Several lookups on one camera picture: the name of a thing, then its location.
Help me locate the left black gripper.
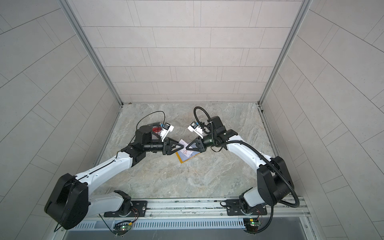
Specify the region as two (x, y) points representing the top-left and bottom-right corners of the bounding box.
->
(142, 137), (182, 158)

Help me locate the white floral VIP card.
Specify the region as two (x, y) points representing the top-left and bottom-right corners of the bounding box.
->
(178, 140), (193, 158)

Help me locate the yellow leather card holder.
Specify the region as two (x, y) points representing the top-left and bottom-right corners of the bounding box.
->
(176, 149), (200, 164)

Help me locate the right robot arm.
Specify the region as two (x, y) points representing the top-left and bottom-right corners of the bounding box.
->
(186, 116), (300, 214)

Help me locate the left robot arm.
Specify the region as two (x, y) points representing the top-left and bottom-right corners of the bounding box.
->
(44, 126), (184, 230)

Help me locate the red card in stand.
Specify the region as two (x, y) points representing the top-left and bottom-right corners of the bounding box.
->
(152, 127), (162, 135)

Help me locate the clear acrylic card stand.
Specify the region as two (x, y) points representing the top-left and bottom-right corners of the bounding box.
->
(149, 122), (163, 135)

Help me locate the white ventilation grille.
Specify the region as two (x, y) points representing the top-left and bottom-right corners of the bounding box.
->
(72, 218), (245, 231)

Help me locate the right green circuit board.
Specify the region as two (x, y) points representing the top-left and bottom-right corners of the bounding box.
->
(243, 219), (261, 234)

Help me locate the green circuit board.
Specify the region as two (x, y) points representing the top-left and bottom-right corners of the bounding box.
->
(113, 221), (133, 236)
(243, 219), (261, 234)

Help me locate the left green circuit board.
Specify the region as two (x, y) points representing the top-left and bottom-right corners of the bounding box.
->
(113, 221), (133, 236)

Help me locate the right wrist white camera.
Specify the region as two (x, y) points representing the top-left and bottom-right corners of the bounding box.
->
(188, 121), (206, 138)

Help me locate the left thin black cable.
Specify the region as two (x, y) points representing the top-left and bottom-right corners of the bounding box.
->
(128, 110), (166, 145)

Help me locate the aluminium mounting rail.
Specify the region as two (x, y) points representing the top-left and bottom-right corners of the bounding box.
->
(61, 194), (310, 227)

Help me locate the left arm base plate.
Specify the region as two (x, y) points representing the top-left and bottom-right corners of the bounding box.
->
(104, 201), (148, 218)

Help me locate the right black corrugated cable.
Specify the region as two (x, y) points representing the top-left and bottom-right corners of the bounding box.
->
(193, 106), (301, 235)

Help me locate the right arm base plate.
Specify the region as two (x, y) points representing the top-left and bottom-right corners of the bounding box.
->
(220, 199), (268, 216)

